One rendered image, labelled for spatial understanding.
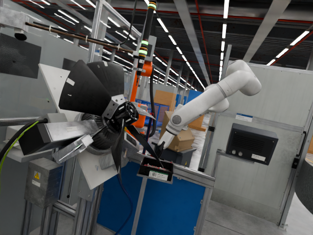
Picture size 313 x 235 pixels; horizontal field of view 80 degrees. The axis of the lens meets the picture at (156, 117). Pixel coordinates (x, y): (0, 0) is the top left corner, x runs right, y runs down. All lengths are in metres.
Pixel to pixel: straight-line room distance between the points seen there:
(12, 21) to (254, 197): 2.99
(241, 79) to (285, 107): 1.88
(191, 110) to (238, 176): 2.08
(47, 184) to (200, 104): 0.89
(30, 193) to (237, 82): 1.23
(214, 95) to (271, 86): 1.89
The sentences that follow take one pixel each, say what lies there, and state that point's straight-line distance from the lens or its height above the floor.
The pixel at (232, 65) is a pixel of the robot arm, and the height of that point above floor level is 1.58.
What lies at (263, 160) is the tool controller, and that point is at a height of 1.07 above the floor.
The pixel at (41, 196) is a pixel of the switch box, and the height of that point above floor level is 0.68.
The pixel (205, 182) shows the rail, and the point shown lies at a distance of 1.42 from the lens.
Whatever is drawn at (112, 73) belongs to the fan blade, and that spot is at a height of 1.39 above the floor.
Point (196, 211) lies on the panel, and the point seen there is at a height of 0.58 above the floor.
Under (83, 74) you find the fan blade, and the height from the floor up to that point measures 1.35.
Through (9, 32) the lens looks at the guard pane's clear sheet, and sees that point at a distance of 1.42.
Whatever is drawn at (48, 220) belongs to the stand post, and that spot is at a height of 0.47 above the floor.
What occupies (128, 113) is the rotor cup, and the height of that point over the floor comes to 1.21.
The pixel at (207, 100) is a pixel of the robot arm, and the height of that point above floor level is 1.36.
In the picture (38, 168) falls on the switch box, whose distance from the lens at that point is 1.20.
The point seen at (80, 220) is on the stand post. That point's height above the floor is 0.58.
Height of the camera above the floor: 1.33
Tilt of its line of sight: 7 degrees down
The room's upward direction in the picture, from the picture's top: 12 degrees clockwise
